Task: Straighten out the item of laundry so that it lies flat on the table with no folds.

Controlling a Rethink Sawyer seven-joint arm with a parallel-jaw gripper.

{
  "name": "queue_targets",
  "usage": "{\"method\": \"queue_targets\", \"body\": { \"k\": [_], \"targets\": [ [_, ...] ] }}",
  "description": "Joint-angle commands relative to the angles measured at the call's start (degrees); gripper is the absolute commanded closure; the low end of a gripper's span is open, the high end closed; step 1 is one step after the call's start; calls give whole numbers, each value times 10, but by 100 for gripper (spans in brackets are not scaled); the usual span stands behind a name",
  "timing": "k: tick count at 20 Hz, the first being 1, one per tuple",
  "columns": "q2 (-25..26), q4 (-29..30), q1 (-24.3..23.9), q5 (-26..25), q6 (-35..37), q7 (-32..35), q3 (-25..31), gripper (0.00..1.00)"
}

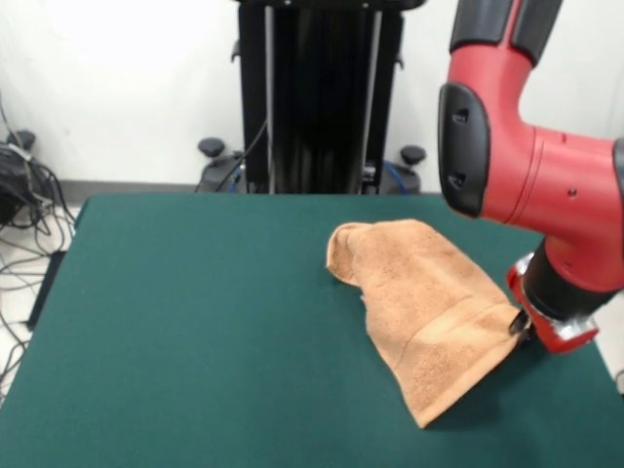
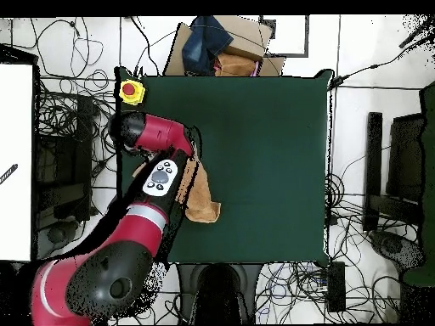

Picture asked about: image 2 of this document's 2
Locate tan terry towel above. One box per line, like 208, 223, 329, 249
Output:
131, 157, 222, 224

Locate dark green table cloth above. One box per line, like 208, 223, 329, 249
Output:
115, 66, 336, 267

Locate tan towel in box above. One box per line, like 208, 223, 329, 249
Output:
214, 52, 257, 77

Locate yellow emergency stop button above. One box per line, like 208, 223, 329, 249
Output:
118, 78, 146, 106

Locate blue denim jeans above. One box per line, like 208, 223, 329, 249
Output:
181, 15, 234, 76

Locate black equipment rack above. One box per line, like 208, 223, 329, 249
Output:
33, 94, 94, 228

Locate brown cardboard box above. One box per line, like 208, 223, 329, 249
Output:
162, 14, 286, 77

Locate long black floor bar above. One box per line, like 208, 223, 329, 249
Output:
362, 111, 383, 233

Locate black power strip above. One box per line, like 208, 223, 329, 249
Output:
326, 261, 347, 313

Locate grey stand base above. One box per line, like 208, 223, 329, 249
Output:
369, 229, 426, 273
35, 220, 81, 259

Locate black panel stand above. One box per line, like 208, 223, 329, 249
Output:
387, 113, 426, 205

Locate green cloth on stand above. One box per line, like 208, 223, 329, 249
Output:
402, 80, 435, 288

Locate black rectangular floor frame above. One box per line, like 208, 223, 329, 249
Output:
259, 14, 310, 58

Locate black cable with connector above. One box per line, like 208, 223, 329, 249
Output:
328, 33, 435, 90

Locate thin black looped cable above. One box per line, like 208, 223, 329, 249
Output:
29, 18, 82, 79

